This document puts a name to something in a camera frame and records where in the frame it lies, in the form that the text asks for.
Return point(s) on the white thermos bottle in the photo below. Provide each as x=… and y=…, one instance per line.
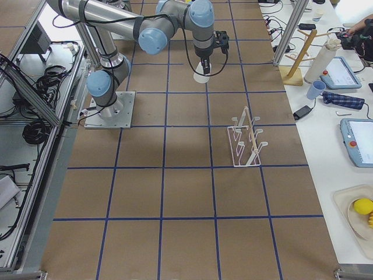
x=322, y=60

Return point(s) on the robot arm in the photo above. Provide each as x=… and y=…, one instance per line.
x=152, y=33

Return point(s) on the cream white cup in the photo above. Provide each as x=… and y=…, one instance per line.
x=199, y=76

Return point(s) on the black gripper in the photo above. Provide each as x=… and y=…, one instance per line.
x=203, y=54

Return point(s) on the blue plaid cloth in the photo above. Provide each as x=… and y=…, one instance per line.
x=342, y=100

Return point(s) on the wooden mug tree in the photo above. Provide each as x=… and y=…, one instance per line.
x=292, y=75

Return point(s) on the black power adapter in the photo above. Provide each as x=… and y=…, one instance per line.
x=302, y=112

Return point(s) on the yellow lemon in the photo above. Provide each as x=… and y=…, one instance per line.
x=363, y=206

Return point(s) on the blue teach pendant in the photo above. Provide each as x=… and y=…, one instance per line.
x=339, y=75
x=357, y=137

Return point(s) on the beige plate tray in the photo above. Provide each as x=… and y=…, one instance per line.
x=358, y=223

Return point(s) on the white dish rack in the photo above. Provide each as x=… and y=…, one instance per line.
x=242, y=136

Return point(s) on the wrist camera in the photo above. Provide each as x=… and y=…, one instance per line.
x=221, y=40

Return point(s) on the blue cup on desk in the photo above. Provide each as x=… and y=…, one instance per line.
x=316, y=88

